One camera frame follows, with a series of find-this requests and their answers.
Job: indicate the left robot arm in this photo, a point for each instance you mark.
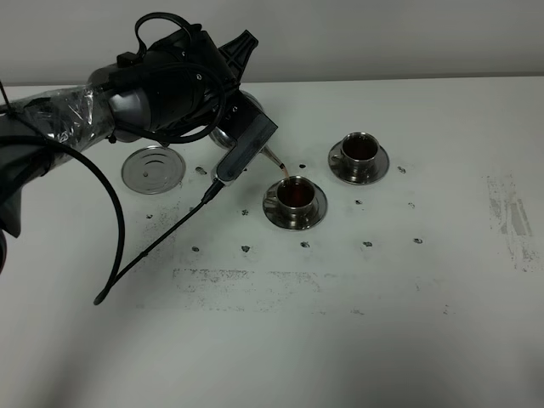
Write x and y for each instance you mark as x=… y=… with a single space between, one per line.
x=52 y=128

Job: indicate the black cable tie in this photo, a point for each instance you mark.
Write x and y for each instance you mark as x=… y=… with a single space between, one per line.
x=5 y=95

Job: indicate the far stainless steel teacup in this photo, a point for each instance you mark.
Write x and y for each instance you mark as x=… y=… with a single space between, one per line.
x=355 y=149

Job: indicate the stainless steel teapot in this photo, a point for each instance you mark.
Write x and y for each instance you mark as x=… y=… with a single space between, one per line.
x=255 y=140

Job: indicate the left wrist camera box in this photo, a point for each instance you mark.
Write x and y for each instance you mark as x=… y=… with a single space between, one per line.
x=244 y=146

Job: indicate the teapot steel saucer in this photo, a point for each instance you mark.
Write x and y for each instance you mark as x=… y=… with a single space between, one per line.
x=153 y=170

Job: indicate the far steel saucer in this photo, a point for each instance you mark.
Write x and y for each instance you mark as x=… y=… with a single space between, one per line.
x=358 y=172

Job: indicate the near stainless steel teacup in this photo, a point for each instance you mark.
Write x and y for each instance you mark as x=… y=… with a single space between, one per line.
x=293 y=195

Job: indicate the near steel saucer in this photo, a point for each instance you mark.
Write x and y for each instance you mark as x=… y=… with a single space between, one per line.
x=300 y=222

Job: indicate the stainless steel teacup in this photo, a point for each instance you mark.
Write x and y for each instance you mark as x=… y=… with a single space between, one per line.
x=355 y=149
x=293 y=195

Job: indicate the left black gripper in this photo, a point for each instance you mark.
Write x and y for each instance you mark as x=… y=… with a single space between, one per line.
x=179 y=89

